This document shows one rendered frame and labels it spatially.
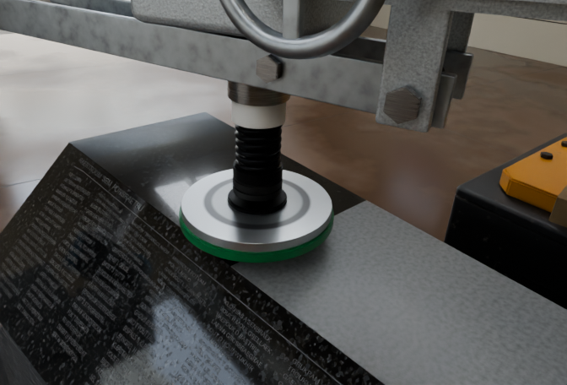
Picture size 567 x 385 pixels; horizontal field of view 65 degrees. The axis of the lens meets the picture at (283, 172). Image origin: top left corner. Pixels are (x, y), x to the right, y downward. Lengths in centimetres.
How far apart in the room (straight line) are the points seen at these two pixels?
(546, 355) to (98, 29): 65
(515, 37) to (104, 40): 669
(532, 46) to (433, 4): 661
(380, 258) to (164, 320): 31
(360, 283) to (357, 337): 9
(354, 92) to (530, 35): 658
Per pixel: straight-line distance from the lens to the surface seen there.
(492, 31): 727
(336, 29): 34
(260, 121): 55
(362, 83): 45
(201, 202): 64
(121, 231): 78
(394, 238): 69
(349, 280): 60
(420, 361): 53
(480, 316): 60
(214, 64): 53
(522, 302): 65
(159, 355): 65
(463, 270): 66
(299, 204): 63
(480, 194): 106
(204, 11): 46
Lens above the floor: 120
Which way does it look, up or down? 27 degrees down
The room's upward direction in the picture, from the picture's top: 3 degrees clockwise
